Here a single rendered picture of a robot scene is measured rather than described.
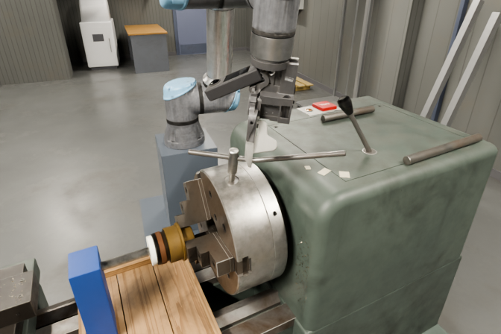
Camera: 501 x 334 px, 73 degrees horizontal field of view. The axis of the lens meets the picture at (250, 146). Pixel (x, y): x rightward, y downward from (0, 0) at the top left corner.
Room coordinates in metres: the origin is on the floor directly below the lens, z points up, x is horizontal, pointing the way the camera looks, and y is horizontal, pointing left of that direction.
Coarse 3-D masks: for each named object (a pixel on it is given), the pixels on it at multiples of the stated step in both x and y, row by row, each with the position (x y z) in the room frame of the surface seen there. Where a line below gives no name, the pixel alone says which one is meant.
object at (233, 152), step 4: (232, 148) 0.65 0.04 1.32; (236, 148) 0.65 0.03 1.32; (232, 152) 0.64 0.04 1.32; (236, 152) 0.64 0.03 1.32; (232, 156) 0.64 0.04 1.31; (236, 156) 0.64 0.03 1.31; (228, 160) 0.65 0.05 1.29; (232, 160) 0.64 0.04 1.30; (236, 160) 0.64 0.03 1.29; (228, 164) 0.65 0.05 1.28; (232, 164) 0.64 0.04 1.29; (236, 164) 0.65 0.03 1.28; (228, 168) 0.65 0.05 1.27; (232, 168) 0.64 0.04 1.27; (236, 168) 0.65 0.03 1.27; (228, 172) 0.65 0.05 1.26; (232, 172) 0.65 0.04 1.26; (236, 172) 0.65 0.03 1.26; (232, 176) 0.65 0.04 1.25; (228, 180) 0.66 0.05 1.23; (232, 180) 0.65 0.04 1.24
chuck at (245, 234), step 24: (216, 168) 0.71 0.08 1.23; (240, 168) 0.71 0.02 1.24; (216, 192) 0.62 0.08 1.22; (240, 192) 0.63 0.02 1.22; (216, 216) 0.63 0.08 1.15; (240, 216) 0.58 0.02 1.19; (264, 216) 0.59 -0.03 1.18; (240, 240) 0.55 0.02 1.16; (264, 240) 0.57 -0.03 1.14; (264, 264) 0.55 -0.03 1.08; (240, 288) 0.54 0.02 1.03
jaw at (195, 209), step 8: (200, 176) 0.73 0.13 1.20; (184, 184) 0.72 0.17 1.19; (192, 184) 0.71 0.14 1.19; (200, 184) 0.71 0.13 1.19; (192, 192) 0.69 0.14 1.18; (200, 192) 0.70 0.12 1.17; (192, 200) 0.68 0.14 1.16; (200, 200) 0.69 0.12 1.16; (184, 208) 0.66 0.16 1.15; (192, 208) 0.67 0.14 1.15; (200, 208) 0.68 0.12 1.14; (208, 208) 0.68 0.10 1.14; (176, 216) 0.65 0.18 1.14; (184, 216) 0.65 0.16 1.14; (192, 216) 0.66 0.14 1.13; (200, 216) 0.66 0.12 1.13; (208, 216) 0.67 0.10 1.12; (184, 224) 0.64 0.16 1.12
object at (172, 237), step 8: (176, 224) 0.64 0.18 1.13; (160, 232) 0.63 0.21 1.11; (168, 232) 0.61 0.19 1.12; (176, 232) 0.61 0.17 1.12; (184, 232) 0.63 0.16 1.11; (192, 232) 0.63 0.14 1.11; (160, 240) 0.59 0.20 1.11; (168, 240) 0.59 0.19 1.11; (176, 240) 0.60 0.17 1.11; (184, 240) 0.61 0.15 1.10; (160, 248) 0.58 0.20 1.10; (168, 248) 0.59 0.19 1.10; (176, 248) 0.59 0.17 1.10; (184, 248) 0.59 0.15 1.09; (160, 256) 0.57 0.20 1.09; (168, 256) 0.58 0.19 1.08; (176, 256) 0.58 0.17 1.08; (184, 256) 0.59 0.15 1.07; (160, 264) 0.58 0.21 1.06
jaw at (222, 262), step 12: (192, 240) 0.61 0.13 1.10; (204, 240) 0.61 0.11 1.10; (216, 240) 0.61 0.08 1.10; (192, 252) 0.58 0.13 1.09; (204, 252) 0.56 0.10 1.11; (216, 252) 0.56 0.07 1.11; (228, 252) 0.56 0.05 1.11; (204, 264) 0.56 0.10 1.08; (216, 264) 0.53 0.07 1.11; (228, 264) 0.54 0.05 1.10; (240, 264) 0.54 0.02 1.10
